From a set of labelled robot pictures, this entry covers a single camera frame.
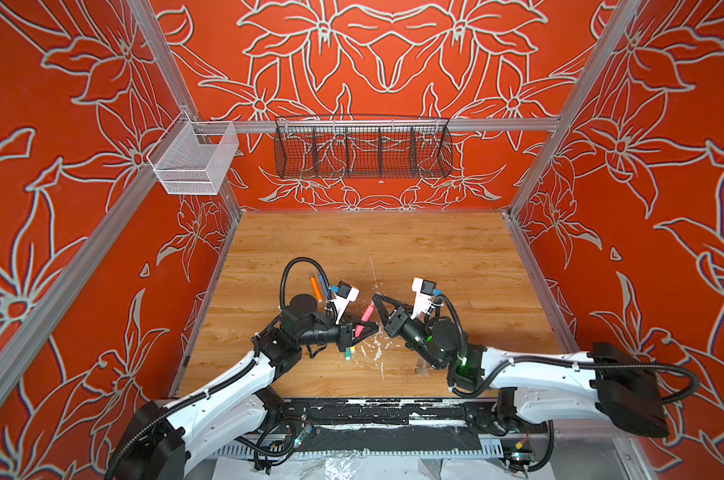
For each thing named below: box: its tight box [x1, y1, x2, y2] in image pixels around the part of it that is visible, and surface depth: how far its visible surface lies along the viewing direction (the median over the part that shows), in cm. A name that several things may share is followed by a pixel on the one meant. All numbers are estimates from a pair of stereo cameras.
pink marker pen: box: [355, 302, 375, 338], surface depth 69 cm
